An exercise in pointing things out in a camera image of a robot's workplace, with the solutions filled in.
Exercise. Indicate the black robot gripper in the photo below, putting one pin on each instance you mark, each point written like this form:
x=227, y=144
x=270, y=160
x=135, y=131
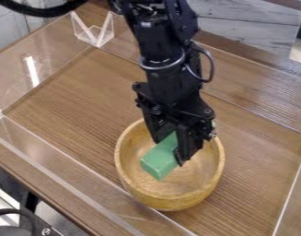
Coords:
x=171, y=103

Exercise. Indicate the green rectangular block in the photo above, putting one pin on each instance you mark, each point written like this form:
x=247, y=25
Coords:
x=160, y=161

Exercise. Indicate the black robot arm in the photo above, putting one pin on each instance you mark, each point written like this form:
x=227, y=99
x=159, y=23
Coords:
x=164, y=26

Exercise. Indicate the brown wooden bowl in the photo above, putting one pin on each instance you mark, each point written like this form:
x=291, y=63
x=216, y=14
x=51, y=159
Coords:
x=186, y=186

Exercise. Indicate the clear acrylic tray wall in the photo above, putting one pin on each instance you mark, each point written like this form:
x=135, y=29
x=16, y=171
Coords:
x=75, y=190

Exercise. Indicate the clear acrylic corner bracket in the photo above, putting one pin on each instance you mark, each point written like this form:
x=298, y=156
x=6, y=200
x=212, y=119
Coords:
x=94, y=35

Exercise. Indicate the black metal table bracket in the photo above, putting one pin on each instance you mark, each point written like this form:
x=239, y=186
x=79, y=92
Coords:
x=31, y=221

